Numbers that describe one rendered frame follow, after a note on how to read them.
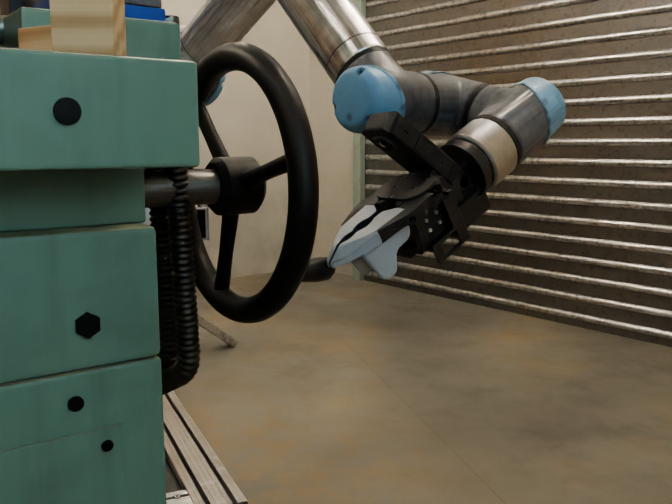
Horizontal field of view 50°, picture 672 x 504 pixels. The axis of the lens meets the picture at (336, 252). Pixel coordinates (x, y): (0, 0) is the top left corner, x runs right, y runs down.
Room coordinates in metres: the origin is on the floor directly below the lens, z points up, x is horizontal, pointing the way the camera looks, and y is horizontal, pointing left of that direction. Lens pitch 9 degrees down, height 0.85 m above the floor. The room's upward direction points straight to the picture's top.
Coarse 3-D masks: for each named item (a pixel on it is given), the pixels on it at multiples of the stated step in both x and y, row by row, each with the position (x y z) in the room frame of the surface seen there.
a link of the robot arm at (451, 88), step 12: (432, 72) 0.94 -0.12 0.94; (444, 72) 0.95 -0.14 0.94; (444, 84) 0.88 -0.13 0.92; (456, 84) 0.90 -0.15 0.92; (468, 84) 0.90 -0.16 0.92; (480, 84) 0.90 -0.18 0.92; (444, 96) 0.87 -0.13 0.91; (456, 96) 0.89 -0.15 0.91; (468, 96) 0.88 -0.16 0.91; (444, 108) 0.87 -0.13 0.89; (456, 108) 0.89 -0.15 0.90; (468, 108) 0.88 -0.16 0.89; (444, 120) 0.88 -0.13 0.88; (456, 120) 0.89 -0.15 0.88; (432, 132) 0.89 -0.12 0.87; (444, 132) 0.90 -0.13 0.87; (456, 132) 0.90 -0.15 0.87
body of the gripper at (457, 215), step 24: (456, 144) 0.80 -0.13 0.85; (480, 168) 0.79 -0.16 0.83; (384, 192) 0.77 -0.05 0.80; (408, 192) 0.75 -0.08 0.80; (432, 192) 0.75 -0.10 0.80; (456, 192) 0.79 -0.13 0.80; (480, 192) 0.81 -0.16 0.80; (432, 216) 0.76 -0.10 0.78; (456, 216) 0.76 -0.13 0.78; (408, 240) 0.78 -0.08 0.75; (432, 240) 0.76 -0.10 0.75
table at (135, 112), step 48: (0, 48) 0.36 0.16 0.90; (0, 96) 0.36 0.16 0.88; (48, 96) 0.37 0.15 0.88; (96, 96) 0.39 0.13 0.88; (144, 96) 0.40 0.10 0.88; (192, 96) 0.42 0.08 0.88; (0, 144) 0.36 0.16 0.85; (48, 144) 0.37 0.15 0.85; (96, 144) 0.38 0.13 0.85; (144, 144) 0.40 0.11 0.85; (192, 144) 0.42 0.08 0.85
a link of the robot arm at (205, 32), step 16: (208, 0) 1.26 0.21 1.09; (224, 0) 1.22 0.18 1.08; (240, 0) 1.21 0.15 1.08; (256, 0) 1.20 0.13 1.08; (272, 0) 1.21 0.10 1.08; (208, 16) 1.25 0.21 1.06; (224, 16) 1.23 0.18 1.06; (240, 16) 1.23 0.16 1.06; (256, 16) 1.24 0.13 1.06; (192, 32) 1.29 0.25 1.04; (208, 32) 1.26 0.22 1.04; (224, 32) 1.25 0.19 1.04; (240, 32) 1.26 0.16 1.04; (192, 48) 1.30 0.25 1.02; (208, 48) 1.28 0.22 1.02; (224, 80) 1.40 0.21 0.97; (208, 96) 1.39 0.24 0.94
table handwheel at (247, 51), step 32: (224, 64) 0.74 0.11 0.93; (256, 64) 0.69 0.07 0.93; (288, 96) 0.66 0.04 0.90; (288, 128) 0.65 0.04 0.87; (224, 160) 0.73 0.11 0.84; (288, 160) 0.64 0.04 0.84; (160, 192) 0.69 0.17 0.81; (192, 192) 0.71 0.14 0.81; (224, 192) 0.72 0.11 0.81; (256, 192) 0.74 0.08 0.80; (288, 192) 0.65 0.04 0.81; (192, 224) 0.84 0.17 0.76; (224, 224) 0.76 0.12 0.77; (288, 224) 0.65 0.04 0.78; (224, 256) 0.77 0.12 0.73; (288, 256) 0.65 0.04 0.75; (224, 288) 0.77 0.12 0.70; (288, 288) 0.66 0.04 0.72; (256, 320) 0.71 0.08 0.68
